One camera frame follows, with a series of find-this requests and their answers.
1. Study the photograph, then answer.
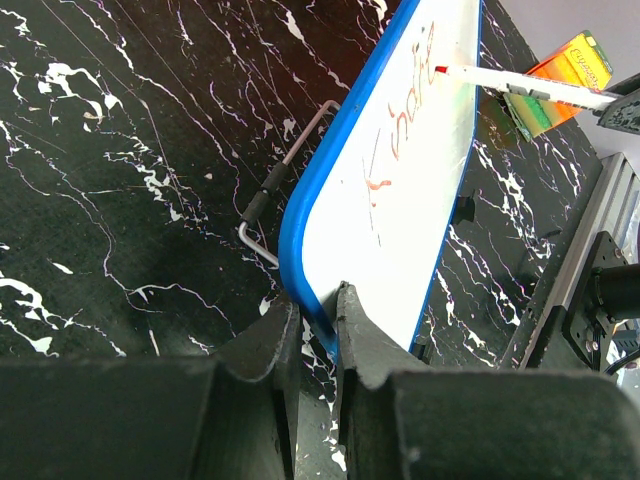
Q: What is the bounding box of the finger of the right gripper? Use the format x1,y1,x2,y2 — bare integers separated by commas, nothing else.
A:
597,73,640,133

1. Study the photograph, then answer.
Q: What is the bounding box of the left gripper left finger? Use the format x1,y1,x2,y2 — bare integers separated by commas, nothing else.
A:
1,295,301,479

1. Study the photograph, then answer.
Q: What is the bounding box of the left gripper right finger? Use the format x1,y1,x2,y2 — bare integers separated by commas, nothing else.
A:
336,283,639,479

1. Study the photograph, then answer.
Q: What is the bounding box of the red capped whiteboard marker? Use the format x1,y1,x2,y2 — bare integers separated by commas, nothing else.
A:
435,65,623,111

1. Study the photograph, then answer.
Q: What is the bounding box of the blue framed whiteboard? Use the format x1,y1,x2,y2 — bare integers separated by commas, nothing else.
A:
278,1,482,355

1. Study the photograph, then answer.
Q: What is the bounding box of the orange juice carton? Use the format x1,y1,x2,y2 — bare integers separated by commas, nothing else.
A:
503,30,613,142

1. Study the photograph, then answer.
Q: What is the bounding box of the wire whiteboard stand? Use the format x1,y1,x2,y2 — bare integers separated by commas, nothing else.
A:
236,99,342,271

